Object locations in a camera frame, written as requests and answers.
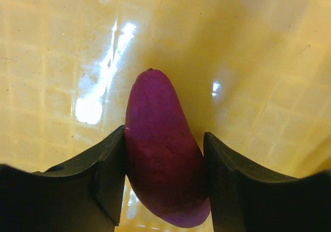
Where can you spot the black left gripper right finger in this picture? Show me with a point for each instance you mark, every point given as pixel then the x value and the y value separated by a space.
pixel 245 196

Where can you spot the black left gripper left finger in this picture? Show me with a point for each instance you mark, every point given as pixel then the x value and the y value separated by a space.
pixel 84 193

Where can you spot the dark red fruit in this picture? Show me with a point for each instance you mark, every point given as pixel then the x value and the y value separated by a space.
pixel 165 165

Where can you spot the yellow plastic shopping basket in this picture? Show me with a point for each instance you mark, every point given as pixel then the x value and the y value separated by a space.
pixel 256 73

